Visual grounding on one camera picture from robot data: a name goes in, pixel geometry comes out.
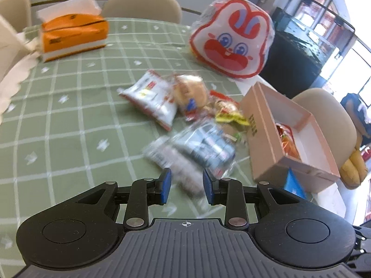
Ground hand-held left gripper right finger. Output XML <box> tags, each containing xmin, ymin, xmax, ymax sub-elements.
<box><xmin>202</xmin><ymin>168</ymin><xmax>303</xmax><ymax>229</ymax></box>

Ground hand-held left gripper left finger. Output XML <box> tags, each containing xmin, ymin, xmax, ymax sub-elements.
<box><xmin>76</xmin><ymin>168</ymin><xmax>172</xmax><ymax>229</ymax></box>

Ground grey white snack packet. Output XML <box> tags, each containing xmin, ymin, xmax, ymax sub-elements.
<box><xmin>144</xmin><ymin>138</ymin><xmax>207</xmax><ymax>198</ymax></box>

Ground pink cardboard box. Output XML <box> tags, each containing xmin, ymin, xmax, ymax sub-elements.
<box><xmin>240</xmin><ymin>82</ymin><xmax>341</xmax><ymax>193</ymax></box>

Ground red yellow snack packet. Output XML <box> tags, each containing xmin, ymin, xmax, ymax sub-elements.
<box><xmin>209</xmin><ymin>90</ymin><xmax>250</xmax><ymax>127</ymax></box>

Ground white red snack packet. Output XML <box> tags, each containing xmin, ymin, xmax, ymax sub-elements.
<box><xmin>118</xmin><ymin>69</ymin><xmax>179</xmax><ymax>131</ymax></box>

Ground blue white snack packet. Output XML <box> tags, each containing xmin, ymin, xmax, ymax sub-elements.
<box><xmin>171</xmin><ymin>121</ymin><xmax>237</xmax><ymax>178</ymax></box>

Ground plain blue snack packet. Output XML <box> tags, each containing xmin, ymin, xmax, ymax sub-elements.
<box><xmin>282</xmin><ymin>168</ymin><xmax>308</xmax><ymax>200</ymax></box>

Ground orange red snack packet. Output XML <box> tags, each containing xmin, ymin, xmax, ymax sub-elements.
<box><xmin>275</xmin><ymin>123</ymin><xmax>302</xmax><ymax>160</ymax></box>

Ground bread bun packet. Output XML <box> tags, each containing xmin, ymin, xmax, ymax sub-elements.
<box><xmin>173</xmin><ymin>75</ymin><xmax>210</xmax><ymax>120</ymax></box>

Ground beige chair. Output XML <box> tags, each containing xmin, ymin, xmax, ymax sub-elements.
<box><xmin>0</xmin><ymin>0</ymin><xmax>32</xmax><ymax>33</ymax></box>
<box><xmin>101</xmin><ymin>0</ymin><xmax>183</xmax><ymax>24</ymax></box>
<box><xmin>291</xmin><ymin>88</ymin><xmax>359</xmax><ymax>167</ymax></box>

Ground yellow plush toy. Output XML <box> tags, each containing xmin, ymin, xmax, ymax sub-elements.
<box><xmin>340</xmin><ymin>147</ymin><xmax>369</xmax><ymax>190</ymax></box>

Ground rabbit face bag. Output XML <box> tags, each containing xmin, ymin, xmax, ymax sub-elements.
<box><xmin>189</xmin><ymin>0</ymin><xmax>275</xmax><ymax>79</ymax></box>

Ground black glass cabinet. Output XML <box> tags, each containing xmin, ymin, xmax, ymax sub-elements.
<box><xmin>259</xmin><ymin>0</ymin><xmax>356</xmax><ymax>99</ymax></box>

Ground dark blue cloth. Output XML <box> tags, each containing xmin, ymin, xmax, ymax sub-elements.
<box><xmin>340</xmin><ymin>93</ymin><xmax>371</xmax><ymax>138</ymax></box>

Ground orange tissue box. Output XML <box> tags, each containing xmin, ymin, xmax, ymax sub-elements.
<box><xmin>37</xmin><ymin>0</ymin><xmax>109</xmax><ymax>63</ymax></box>

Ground white scalloped cover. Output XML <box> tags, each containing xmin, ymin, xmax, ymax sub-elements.
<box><xmin>0</xmin><ymin>14</ymin><xmax>40</xmax><ymax>115</ymax></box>

